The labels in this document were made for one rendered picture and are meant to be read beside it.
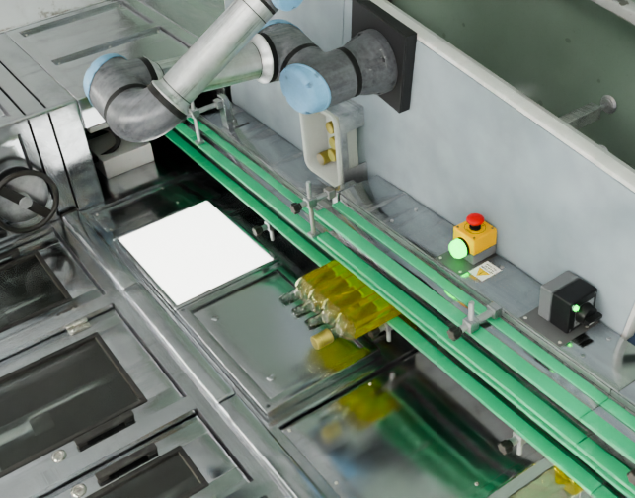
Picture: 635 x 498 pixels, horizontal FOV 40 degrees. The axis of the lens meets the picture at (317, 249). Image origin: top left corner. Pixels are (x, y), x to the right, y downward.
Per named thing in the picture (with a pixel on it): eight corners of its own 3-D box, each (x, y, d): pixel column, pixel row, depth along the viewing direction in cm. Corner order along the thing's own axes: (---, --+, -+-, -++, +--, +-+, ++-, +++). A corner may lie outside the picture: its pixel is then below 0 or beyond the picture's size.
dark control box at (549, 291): (566, 297, 183) (537, 314, 180) (569, 268, 178) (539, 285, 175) (595, 317, 178) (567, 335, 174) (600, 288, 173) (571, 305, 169)
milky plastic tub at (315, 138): (330, 155, 245) (304, 166, 242) (323, 83, 232) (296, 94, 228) (366, 180, 233) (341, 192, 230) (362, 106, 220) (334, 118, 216)
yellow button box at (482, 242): (476, 238, 202) (452, 251, 199) (477, 212, 198) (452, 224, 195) (497, 252, 197) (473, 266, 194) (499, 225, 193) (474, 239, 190)
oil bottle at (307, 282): (359, 263, 228) (292, 296, 220) (358, 245, 225) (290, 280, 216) (373, 273, 224) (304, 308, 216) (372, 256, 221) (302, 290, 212)
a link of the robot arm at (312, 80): (357, 109, 198) (306, 128, 193) (324, 78, 206) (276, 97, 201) (358, 65, 190) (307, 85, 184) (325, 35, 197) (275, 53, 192)
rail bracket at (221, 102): (242, 122, 280) (181, 146, 271) (235, 74, 270) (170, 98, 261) (250, 127, 277) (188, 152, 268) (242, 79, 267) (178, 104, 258)
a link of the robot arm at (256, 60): (323, 86, 205) (107, 141, 180) (289, 54, 214) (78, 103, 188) (330, 41, 197) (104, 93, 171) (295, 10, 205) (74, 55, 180)
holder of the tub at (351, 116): (333, 171, 249) (310, 181, 245) (325, 84, 232) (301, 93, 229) (368, 196, 237) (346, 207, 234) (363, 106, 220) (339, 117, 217)
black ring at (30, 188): (62, 211, 278) (-3, 237, 269) (43, 154, 265) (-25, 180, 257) (67, 217, 275) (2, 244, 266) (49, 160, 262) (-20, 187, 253)
